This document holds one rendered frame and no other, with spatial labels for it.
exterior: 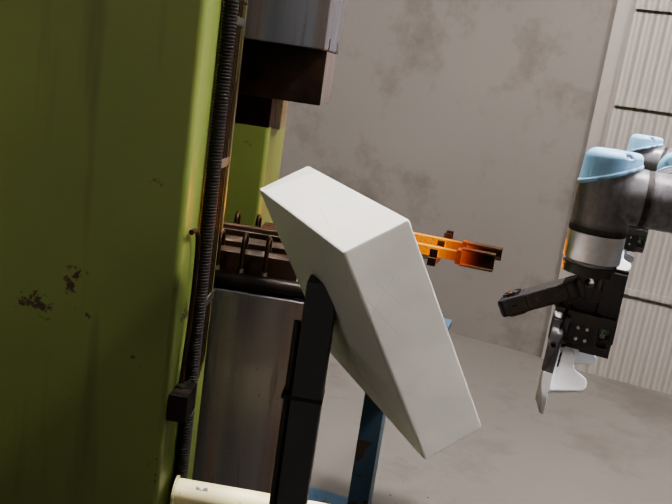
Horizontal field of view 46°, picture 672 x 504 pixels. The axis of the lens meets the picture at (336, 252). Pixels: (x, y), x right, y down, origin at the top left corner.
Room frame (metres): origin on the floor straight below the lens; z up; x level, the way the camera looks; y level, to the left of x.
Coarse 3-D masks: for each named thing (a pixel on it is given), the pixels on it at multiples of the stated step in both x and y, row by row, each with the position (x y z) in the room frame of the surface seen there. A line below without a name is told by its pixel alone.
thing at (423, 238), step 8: (416, 232) 2.07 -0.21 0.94; (416, 240) 2.04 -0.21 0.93; (424, 240) 2.04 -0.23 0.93; (432, 240) 2.03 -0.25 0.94; (448, 240) 2.03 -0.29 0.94; (456, 240) 2.04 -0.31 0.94; (464, 240) 2.03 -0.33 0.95; (456, 248) 2.02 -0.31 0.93; (472, 248) 2.01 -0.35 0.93; (480, 248) 2.01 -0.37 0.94; (488, 248) 2.00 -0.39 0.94; (496, 248) 1.99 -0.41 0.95; (496, 256) 2.00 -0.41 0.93
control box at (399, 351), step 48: (288, 192) 1.03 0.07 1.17; (336, 192) 0.96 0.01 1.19; (288, 240) 1.05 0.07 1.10; (336, 240) 0.82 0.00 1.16; (384, 240) 0.80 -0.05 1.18; (336, 288) 0.88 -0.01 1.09; (384, 288) 0.80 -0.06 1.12; (432, 288) 0.82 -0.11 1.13; (336, 336) 1.02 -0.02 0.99; (384, 336) 0.80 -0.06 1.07; (432, 336) 0.82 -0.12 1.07; (384, 384) 0.86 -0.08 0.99; (432, 384) 0.83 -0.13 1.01; (432, 432) 0.83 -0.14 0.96
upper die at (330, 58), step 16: (256, 48) 1.43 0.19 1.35; (272, 48) 1.43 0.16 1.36; (288, 48) 1.43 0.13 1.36; (304, 48) 1.42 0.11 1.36; (256, 64) 1.43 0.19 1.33; (272, 64) 1.43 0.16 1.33; (288, 64) 1.43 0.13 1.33; (304, 64) 1.42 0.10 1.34; (320, 64) 1.42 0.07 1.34; (240, 80) 1.43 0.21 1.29; (256, 80) 1.43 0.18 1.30; (272, 80) 1.43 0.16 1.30; (288, 80) 1.43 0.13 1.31; (304, 80) 1.42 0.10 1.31; (320, 80) 1.42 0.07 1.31; (272, 96) 1.43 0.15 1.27; (288, 96) 1.43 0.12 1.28; (304, 96) 1.42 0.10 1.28; (320, 96) 1.42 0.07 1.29
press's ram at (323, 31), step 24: (264, 0) 1.38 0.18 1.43; (288, 0) 1.38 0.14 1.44; (312, 0) 1.37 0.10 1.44; (336, 0) 1.46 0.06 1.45; (264, 24) 1.38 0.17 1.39; (288, 24) 1.38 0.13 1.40; (312, 24) 1.37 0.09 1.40; (336, 24) 1.52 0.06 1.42; (312, 48) 1.38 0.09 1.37; (336, 48) 1.61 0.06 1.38
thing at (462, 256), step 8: (424, 248) 1.92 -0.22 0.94; (440, 248) 1.91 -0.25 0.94; (448, 248) 1.92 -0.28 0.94; (464, 248) 1.90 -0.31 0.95; (440, 256) 1.91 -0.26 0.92; (448, 256) 1.90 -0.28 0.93; (456, 256) 1.89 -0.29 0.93; (464, 256) 1.90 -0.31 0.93; (472, 256) 1.89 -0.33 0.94; (480, 256) 1.89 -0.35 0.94; (488, 256) 1.88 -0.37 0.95; (464, 264) 1.89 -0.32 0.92; (472, 264) 1.89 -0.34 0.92; (480, 264) 1.89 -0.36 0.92; (488, 264) 1.88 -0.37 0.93
